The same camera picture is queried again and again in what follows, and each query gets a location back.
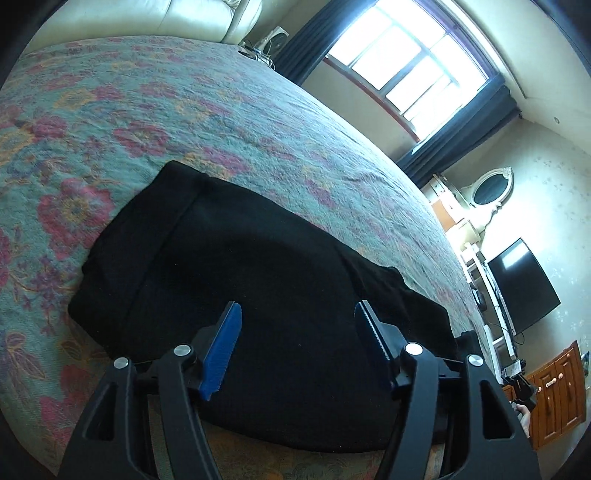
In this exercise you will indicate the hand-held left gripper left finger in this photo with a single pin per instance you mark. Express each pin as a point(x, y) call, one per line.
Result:
point(224, 344)

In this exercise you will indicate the black pants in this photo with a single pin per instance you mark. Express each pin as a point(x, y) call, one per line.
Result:
point(277, 258)

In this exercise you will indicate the white television shelf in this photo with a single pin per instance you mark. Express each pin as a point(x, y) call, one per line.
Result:
point(491, 314)

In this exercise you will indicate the wooden cabinet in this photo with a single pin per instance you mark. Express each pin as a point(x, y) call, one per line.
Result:
point(558, 392)

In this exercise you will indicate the small white fan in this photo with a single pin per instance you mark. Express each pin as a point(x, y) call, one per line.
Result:
point(272, 40)

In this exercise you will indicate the oval white-framed mirror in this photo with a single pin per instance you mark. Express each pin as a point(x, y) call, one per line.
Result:
point(491, 189)

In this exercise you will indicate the floral bedspread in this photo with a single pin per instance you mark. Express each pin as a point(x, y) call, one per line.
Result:
point(184, 110)

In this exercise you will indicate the white dresser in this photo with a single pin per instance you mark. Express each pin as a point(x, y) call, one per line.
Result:
point(450, 217)

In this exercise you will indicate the person's right hand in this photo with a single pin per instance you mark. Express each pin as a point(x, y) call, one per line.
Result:
point(524, 420)

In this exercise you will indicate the small black electronic box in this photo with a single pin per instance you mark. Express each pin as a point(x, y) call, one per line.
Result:
point(511, 370)

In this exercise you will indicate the cream leather headboard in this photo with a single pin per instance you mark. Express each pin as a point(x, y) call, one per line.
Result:
point(184, 18)

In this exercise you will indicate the black flat television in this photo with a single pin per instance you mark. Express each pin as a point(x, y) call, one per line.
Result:
point(524, 286)

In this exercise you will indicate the arched window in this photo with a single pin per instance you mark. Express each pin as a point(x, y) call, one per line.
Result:
point(406, 60)

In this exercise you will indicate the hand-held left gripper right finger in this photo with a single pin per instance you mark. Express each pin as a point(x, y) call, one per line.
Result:
point(371, 334)

